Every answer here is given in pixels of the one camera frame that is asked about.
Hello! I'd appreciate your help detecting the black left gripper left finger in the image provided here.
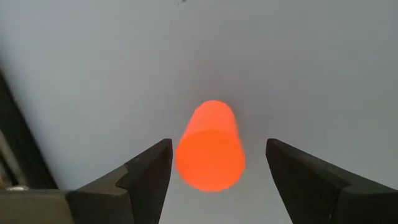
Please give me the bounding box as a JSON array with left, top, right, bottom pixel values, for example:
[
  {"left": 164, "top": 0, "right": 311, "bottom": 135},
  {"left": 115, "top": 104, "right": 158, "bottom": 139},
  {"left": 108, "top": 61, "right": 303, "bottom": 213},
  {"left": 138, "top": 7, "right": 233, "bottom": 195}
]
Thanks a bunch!
[{"left": 66, "top": 138, "right": 174, "bottom": 224}]

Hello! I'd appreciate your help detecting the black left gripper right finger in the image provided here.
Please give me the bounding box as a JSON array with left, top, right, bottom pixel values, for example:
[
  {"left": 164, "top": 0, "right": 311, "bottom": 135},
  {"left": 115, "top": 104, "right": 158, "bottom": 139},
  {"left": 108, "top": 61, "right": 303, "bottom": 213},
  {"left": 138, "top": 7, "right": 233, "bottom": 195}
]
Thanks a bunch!
[{"left": 265, "top": 138, "right": 398, "bottom": 224}]

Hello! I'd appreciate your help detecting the orange cylinder block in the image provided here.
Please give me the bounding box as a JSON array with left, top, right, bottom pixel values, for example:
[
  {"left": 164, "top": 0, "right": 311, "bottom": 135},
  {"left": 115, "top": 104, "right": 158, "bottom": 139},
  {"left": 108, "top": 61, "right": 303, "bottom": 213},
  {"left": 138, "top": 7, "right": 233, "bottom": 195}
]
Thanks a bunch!
[{"left": 175, "top": 99, "right": 246, "bottom": 193}]

